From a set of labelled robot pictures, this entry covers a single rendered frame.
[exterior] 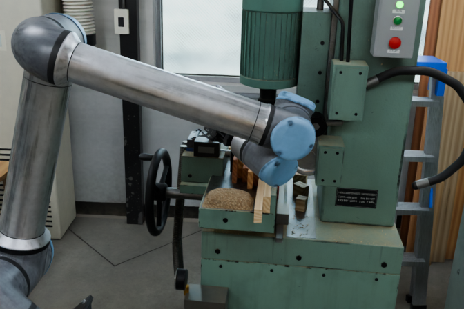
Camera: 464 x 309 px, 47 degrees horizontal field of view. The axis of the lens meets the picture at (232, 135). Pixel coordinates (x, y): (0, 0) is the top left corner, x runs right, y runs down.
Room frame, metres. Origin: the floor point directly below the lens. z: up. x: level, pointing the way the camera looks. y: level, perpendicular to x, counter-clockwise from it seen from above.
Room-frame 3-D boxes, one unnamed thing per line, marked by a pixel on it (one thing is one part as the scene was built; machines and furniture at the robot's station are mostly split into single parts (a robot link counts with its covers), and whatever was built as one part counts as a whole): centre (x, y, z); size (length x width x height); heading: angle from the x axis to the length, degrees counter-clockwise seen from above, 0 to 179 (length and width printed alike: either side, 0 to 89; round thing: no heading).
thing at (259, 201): (1.51, -0.10, 0.92); 0.55 x 0.02 x 0.04; 175
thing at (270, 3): (1.56, -0.10, 1.35); 0.18 x 0.18 x 0.31
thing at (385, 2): (1.39, -0.41, 1.40); 0.10 x 0.06 x 0.16; 85
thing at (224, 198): (1.35, 0.00, 0.92); 0.14 x 0.09 x 0.04; 85
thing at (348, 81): (1.39, -0.30, 1.23); 0.09 x 0.08 x 0.15; 85
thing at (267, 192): (1.59, -0.13, 0.93); 0.60 x 0.02 x 0.05; 175
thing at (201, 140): (1.61, 0.09, 0.99); 0.13 x 0.11 x 0.06; 175
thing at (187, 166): (1.61, 0.08, 0.92); 0.15 x 0.13 x 0.09; 175
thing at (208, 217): (1.60, 0.00, 0.87); 0.61 x 0.30 x 0.06; 175
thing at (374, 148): (1.54, -0.39, 1.16); 0.22 x 0.22 x 0.72; 85
